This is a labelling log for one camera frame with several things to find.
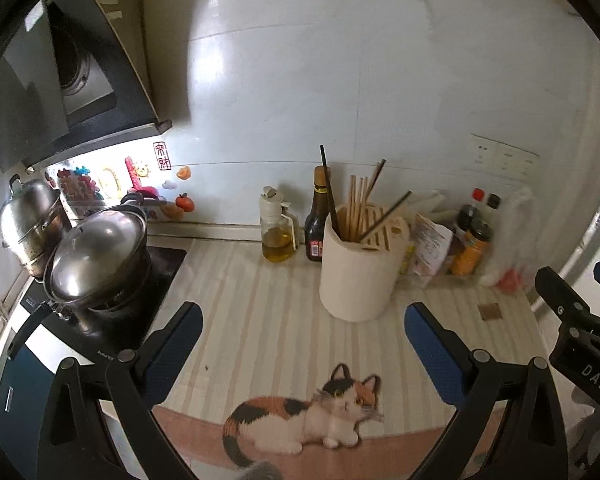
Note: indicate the steel wok with lid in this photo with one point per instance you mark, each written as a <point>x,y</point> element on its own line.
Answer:
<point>97,257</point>

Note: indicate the white wall power outlet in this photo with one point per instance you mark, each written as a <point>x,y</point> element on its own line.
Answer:
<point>502,159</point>

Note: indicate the red cap sauce bottle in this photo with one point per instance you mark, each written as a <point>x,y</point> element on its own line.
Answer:
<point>468,213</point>

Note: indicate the clear plastic bag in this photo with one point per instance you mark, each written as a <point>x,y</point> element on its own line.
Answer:
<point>512,259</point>

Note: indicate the striped cat pattern mat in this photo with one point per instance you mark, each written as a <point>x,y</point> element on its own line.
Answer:
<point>267,333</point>

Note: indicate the dark soy sauce bottle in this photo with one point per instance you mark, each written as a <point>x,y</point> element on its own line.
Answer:
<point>315,221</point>

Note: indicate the small brown square tag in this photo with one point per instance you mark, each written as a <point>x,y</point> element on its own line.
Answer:
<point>490,312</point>

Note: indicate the glass oil dispenser bottle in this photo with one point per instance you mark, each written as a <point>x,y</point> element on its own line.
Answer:
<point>279,238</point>

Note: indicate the steel steamer pot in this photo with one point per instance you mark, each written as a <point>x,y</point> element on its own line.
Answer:
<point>33,222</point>

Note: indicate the white seasoning packet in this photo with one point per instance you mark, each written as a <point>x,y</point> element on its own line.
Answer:
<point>432,242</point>

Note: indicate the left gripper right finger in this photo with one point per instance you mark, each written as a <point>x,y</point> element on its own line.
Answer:
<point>530,442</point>

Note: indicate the brown chopstick in holder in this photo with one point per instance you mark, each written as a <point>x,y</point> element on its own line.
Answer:
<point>373,180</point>

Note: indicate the black cap sauce bottle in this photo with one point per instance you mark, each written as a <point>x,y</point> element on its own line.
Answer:
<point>493,202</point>

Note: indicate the white cylindrical utensil holder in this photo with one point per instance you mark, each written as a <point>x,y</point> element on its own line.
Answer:
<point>357,280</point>

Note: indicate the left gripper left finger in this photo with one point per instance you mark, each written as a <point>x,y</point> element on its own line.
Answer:
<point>75,442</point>

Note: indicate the light wooden chopstick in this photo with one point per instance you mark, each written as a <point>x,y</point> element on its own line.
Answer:
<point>359,207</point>
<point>351,207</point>
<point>366,214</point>

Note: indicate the black range hood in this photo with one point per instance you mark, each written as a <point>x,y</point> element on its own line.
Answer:
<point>73,79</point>

